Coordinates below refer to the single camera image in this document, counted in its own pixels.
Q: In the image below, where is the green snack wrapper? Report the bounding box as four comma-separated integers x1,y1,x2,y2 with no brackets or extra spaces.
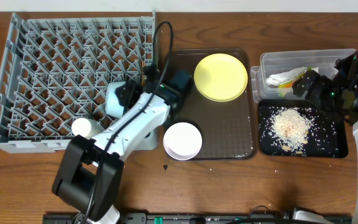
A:
278,67,312,97

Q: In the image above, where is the light blue bowl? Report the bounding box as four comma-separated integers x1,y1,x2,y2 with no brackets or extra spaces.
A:
105,82,125,118

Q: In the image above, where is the pile of rice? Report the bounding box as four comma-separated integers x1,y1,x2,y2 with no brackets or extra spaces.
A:
264,106,338,156

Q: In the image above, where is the white cup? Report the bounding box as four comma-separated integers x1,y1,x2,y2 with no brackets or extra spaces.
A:
71,118,104,139

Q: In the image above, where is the white pink bowl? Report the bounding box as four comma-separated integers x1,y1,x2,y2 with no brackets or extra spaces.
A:
163,122,203,161

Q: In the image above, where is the yellow round plate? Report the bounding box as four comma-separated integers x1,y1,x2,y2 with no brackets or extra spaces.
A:
193,54,248,102

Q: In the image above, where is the white napkin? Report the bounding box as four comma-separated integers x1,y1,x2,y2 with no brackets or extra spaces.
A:
266,67,338,88

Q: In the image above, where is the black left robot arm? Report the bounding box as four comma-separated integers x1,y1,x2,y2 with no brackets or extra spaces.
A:
52,81,188,223

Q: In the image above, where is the clear plastic waste bin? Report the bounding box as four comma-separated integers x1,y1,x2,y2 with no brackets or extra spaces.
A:
250,49,356,103

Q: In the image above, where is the black waste tray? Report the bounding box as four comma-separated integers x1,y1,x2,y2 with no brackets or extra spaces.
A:
257,99,349,159

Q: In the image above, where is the grey plastic dish rack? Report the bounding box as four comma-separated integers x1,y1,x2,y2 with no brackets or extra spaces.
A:
0,14,157,153

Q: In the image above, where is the dark brown serving tray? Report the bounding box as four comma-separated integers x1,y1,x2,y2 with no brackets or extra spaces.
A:
164,48,258,161

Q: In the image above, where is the black rail at table edge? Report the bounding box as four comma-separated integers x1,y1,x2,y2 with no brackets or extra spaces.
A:
42,205,354,224

